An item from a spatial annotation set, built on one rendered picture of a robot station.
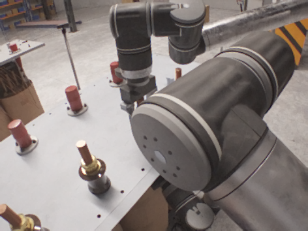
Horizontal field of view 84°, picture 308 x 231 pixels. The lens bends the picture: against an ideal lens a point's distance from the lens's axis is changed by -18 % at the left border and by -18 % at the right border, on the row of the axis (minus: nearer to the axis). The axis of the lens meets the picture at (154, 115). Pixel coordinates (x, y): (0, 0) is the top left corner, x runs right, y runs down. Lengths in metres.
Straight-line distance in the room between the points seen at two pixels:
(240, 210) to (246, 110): 0.13
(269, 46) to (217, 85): 0.19
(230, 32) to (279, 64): 0.37
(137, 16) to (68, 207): 0.62
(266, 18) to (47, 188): 1.03
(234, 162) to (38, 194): 0.70
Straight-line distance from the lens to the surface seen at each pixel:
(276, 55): 0.42
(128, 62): 0.61
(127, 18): 0.57
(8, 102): 2.28
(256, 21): 0.82
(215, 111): 0.25
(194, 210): 0.79
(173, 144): 0.23
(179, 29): 0.57
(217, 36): 0.74
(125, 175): 0.74
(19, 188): 0.88
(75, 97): 1.06
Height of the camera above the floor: 1.95
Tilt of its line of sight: 37 degrees down
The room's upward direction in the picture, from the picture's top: 5 degrees counter-clockwise
